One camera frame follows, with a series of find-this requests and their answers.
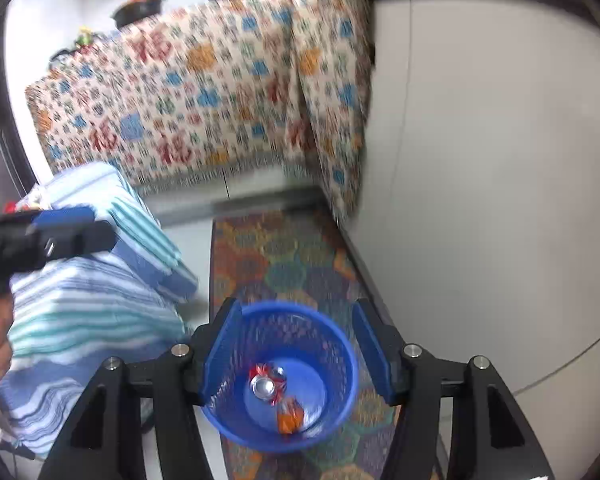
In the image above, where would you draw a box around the colourful hexagon floor rug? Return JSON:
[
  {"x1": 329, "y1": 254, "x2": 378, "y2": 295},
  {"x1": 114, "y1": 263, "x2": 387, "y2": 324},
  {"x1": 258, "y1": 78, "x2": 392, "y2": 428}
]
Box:
[{"x1": 210, "y1": 205, "x2": 451, "y2": 480}]

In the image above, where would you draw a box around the patterned beige cloth cover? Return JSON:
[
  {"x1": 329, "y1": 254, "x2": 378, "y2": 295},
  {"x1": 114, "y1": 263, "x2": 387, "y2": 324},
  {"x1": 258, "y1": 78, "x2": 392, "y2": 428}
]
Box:
[{"x1": 24, "y1": 0, "x2": 376, "y2": 223}]

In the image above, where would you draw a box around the blue plastic mesh basket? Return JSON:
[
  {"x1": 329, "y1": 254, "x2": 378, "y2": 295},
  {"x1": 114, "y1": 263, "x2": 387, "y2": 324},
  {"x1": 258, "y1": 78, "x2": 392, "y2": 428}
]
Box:
[{"x1": 200, "y1": 301, "x2": 360, "y2": 453}]

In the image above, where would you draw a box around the orange crumpled wrapper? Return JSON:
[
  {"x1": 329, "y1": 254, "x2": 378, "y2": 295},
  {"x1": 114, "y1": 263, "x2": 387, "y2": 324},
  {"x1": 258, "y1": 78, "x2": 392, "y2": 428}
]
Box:
[{"x1": 276, "y1": 396, "x2": 306, "y2": 435}]

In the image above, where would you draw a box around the blue green striped tablecloth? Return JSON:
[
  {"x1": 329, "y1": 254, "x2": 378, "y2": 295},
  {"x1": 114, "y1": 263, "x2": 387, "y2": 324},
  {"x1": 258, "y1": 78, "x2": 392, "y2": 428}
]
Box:
[{"x1": 0, "y1": 160, "x2": 201, "y2": 461}]

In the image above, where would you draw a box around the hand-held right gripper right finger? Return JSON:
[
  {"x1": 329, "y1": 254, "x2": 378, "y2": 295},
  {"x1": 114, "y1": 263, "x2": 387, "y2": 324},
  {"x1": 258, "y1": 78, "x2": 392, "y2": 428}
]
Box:
[{"x1": 351, "y1": 297, "x2": 556, "y2": 480}]

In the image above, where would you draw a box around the crushed red drink can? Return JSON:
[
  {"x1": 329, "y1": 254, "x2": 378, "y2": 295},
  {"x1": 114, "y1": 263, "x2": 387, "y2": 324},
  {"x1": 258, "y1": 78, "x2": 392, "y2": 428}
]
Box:
[{"x1": 248, "y1": 362, "x2": 287, "y2": 403}]

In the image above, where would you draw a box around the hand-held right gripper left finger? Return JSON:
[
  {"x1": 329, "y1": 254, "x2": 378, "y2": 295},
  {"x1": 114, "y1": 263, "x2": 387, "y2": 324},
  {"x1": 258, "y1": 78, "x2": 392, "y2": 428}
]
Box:
[{"x1": 37, "y1": 297, "x2": 243, "y2": 480}]

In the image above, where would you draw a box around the dark cooking pot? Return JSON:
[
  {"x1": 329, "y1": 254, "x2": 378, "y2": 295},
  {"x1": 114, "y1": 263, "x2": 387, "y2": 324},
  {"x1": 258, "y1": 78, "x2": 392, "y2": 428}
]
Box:
[{"x1": 49, "y1": 46, "x2": 82, "y2": 65}]

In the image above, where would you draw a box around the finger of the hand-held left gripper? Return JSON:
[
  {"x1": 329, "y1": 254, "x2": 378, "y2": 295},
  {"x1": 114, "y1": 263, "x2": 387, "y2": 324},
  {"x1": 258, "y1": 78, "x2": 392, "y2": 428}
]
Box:
[
  {"x1": 0, "y1": 205, "x2": 97, "y2": 233},
  {"x1": 27, "y1": 220, "x2": 117, "y2": 263}
]

